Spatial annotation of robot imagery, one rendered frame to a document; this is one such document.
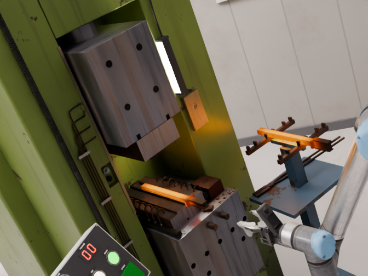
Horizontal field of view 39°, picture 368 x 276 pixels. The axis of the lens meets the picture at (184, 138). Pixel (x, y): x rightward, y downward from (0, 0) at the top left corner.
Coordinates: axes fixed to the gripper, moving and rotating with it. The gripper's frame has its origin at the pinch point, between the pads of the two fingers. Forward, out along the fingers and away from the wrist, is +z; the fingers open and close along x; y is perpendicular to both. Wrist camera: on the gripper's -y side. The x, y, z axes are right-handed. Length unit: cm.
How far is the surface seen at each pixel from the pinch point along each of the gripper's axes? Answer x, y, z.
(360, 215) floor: 121, 100, 43
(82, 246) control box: -53, -19, 25
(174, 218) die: -10.1, 2.3, 33.0
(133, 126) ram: -11, -43, 33
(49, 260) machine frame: -50, 15, 91
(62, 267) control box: -64, -20, 20
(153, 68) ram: 8, -58, 33
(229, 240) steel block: 8.0, 26.8, 27.0
